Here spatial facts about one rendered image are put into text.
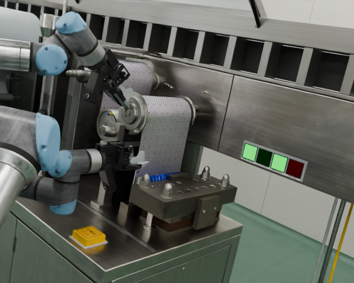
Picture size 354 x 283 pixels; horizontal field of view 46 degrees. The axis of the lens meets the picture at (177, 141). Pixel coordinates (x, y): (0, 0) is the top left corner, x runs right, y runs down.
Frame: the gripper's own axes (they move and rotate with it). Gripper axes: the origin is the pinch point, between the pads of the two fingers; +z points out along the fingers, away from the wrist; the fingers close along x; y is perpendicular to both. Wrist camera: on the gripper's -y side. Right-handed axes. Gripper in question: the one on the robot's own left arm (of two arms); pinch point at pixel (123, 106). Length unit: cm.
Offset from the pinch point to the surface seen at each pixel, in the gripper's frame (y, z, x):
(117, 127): -5.6, 5.8, 2.0
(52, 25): 23, -6, 67
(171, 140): 4.5, 22.5, -6.2
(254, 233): 53, 263, 63
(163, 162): -3.0, 26.6, -6.2
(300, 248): 63, 275, 24
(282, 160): 17, 33, -43
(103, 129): -9.7, 2.6, 3.3
